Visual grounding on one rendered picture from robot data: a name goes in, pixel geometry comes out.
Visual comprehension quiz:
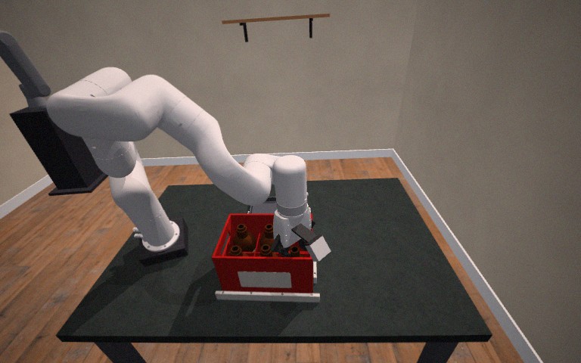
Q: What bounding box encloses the red divided crate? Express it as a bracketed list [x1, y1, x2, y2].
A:
[218, 214, 313, 293]

